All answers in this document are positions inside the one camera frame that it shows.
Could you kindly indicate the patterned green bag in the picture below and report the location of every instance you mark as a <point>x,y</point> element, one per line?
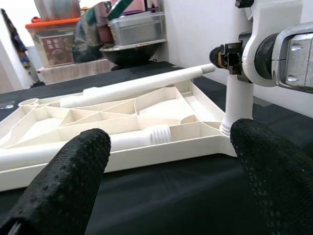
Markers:
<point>86,41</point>

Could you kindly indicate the clear box with orange lid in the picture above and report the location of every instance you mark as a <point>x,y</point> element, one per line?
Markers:
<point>53,41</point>

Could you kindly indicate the white plastic table leg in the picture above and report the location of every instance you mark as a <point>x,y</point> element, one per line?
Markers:
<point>122,93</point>
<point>239,98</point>
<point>159,135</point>
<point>207,68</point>

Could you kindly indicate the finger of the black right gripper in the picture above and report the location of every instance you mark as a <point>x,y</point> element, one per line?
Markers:
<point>216,55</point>

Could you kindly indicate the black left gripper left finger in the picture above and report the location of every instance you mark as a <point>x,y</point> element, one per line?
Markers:
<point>61,191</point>

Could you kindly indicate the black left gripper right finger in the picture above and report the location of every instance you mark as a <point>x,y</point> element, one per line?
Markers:
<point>281,183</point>

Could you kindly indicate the white plastic children table top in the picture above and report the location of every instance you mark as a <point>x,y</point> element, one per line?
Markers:
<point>171,155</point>

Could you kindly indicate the black tablecloth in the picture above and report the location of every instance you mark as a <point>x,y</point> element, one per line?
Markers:
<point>171,195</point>

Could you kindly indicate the dark hanging cloth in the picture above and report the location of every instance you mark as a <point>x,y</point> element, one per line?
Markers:
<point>17,41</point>

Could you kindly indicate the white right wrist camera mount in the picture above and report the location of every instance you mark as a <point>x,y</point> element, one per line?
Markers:
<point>269,17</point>

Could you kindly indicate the black wok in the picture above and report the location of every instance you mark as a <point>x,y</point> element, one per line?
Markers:
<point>129,54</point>

